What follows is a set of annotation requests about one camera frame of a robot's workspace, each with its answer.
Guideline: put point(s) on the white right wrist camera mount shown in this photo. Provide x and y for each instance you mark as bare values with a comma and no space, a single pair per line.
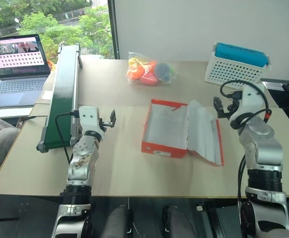
248,99

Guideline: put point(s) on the blue rolled item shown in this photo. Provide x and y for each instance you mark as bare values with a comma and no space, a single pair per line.
241,54

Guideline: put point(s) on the dark window frame post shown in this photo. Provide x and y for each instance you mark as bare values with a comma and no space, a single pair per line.
113,24

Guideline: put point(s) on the grey laptop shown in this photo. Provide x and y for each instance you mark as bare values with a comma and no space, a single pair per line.
17,86

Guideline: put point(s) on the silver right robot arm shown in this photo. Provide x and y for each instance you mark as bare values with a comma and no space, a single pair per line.
263,146

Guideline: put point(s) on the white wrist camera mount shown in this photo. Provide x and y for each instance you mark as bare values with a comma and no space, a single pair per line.
89,119
248,99

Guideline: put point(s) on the orange shoe box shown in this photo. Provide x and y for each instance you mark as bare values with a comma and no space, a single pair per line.
164,129

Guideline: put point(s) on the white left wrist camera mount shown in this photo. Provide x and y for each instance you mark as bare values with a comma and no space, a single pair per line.
89,119

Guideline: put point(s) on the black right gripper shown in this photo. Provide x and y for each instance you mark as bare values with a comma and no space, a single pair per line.
232,107

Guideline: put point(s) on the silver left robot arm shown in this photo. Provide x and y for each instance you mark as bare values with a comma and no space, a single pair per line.
83,151

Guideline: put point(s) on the plastic bag of colourful toys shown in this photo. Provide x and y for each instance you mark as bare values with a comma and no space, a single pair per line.
146,74

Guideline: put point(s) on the green conveyor belt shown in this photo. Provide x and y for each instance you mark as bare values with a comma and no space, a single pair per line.
65,86

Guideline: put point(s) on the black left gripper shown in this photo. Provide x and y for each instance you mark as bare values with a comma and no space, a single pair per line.
106,124

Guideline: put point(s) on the white perforated plastic basket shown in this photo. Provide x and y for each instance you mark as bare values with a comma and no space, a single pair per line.
228,72

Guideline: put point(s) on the person's grey trouser leg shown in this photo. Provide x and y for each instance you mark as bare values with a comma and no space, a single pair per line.
0,143

